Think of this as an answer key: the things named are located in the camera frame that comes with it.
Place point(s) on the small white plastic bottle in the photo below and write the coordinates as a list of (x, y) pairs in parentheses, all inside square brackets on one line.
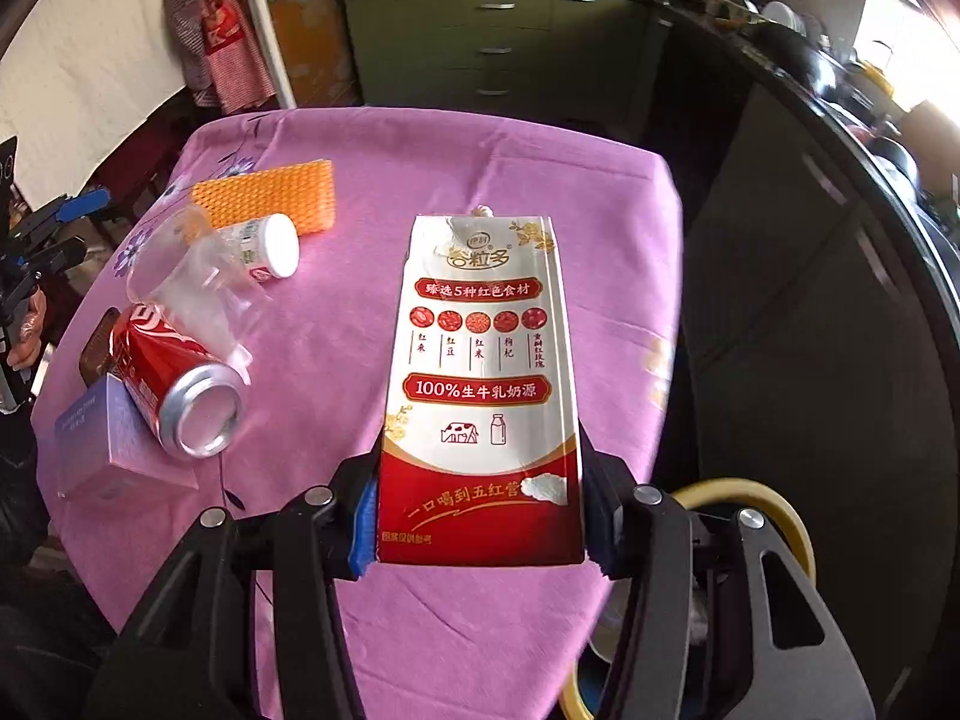
[(274, 244)]

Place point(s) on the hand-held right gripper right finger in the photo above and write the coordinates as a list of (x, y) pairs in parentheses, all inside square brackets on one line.
[(597, 532)]

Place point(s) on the red checked apron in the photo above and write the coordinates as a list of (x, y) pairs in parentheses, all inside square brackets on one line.
[(225, 52)]

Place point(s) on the pale purple box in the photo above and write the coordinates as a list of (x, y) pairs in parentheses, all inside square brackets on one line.
[(97, 435)]

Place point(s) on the red soda can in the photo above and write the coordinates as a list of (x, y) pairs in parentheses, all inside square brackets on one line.
[(165, 375)]

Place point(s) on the yellow rimmed bin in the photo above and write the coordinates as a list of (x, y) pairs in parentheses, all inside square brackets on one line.
[(780, 514)]

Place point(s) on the dark kitchen counter cabinets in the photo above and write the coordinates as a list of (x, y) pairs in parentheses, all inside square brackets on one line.
[(787, 277)]

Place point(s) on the cardboard box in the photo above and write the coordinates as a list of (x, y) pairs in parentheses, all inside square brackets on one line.
[(934, 131)]

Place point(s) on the orange sponge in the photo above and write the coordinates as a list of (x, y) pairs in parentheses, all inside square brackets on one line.
[(277, 191)]

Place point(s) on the clear plastic cup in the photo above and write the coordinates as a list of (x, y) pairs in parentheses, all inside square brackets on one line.
[(195, 292)]

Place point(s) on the large black wok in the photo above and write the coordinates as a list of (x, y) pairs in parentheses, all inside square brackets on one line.
[(787, 52)]

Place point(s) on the pink floral tablecloth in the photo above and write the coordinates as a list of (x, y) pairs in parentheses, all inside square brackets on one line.
[(480, 165)]

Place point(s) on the person's left hand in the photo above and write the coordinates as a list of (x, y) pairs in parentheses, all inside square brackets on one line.
[(31, 326)]

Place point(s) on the brown plastic tray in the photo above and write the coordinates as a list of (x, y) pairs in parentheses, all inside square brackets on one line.
[(94, 352)]

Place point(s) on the wooden glass door cabinet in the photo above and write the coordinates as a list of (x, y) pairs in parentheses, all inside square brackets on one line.
[(307, 30)]

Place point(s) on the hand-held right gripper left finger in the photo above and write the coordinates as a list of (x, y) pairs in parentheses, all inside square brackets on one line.
[(366, 532)]

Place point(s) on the green kitchen cabinet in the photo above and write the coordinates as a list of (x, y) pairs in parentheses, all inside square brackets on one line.
[(480, 52)]

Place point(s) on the red white milk carton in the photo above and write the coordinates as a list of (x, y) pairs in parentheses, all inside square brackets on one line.
[(480, 390)]

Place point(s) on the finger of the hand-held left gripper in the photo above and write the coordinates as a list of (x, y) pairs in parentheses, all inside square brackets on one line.
[(60, 251), (82, 202)]

